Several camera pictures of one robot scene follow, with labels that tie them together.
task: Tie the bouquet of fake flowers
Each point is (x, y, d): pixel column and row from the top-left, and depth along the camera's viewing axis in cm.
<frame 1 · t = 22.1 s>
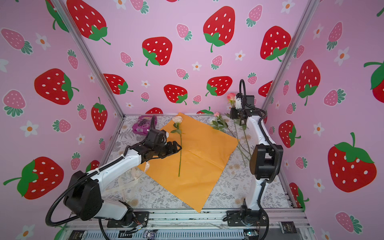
left hand: (178, 148, 84), fingers open
right hand: (231, 110, 93), fingers closed
orange wrapping paper sheet: (191, 172, 93), on the table
purple snack packet: (143, 124, 109), point 7 cm above the table
white fake rose: (177, 120, 115), point 4 cm above the table
pink fake rose: (231, 98, 97), point 27 cm above the table
pale fake flower stem: (237, 138, 110), on the table

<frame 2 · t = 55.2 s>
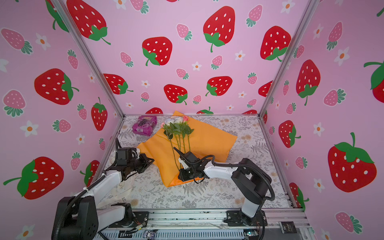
left hand: (154, 158, 87), fingers closed
right hand: (177, 177, 84), fingers closed
orange wrapping paper sheet: (160, 151, 101), on the table
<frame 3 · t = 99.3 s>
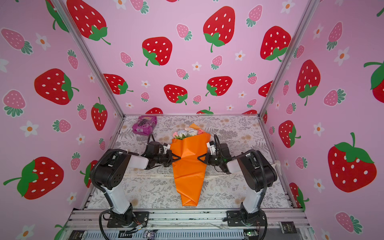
left hand: (180, 158, 92), fingers closed
right hand: (197, 158, 91), fingers closed
orange wrapping paper sheet: (188, 169, 89), point 5 cm above the table
white fake rose: (182, 132, 103), point 8 cm above the table
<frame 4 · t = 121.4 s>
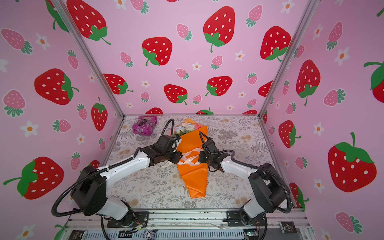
left hand: (178, 153, 87), fingers open
right hand: (199, 155, 90), fingers closed
orange wrapping paper sheet: (195, 177, 87), point 3 cm above the table
white fake rose: (181, 130, 106), point 7 cm above the table
white printed ribbon: (193, 157, 95), point 4 cm above the table
